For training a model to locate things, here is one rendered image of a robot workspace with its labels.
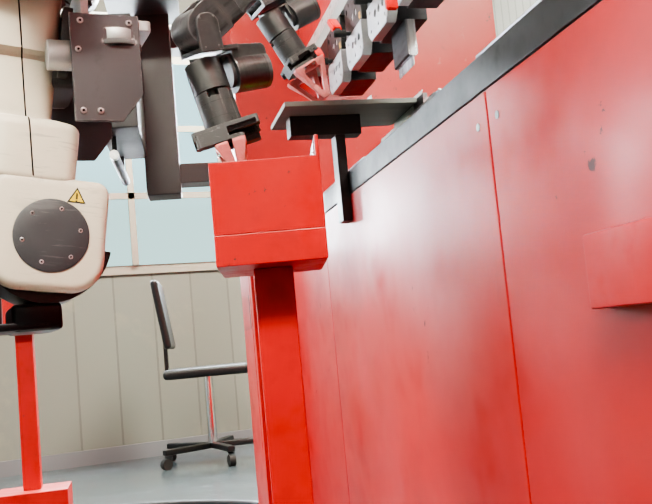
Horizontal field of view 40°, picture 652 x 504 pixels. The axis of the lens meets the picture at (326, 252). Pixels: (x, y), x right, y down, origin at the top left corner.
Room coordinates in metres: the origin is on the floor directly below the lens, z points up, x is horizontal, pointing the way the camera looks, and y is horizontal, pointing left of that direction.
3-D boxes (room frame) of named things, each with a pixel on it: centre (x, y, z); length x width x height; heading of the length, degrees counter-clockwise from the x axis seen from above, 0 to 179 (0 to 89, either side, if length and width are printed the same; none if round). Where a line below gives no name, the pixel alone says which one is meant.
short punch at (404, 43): (1.79, -0.20, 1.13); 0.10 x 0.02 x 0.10; 12
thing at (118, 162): (2.92, 0.66, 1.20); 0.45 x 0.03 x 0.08; 8
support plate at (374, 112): (1.76, -0.06, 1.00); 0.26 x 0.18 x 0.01; 102
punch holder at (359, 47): (2.01, -0.15, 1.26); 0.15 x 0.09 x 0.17; 12
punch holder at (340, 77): (2.21, -0.11, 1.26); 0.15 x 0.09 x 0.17; 12
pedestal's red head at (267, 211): (1.35, 0.08, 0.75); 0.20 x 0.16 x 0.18; 4
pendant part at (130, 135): (2.85, 0.62, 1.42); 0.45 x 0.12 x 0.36; 8
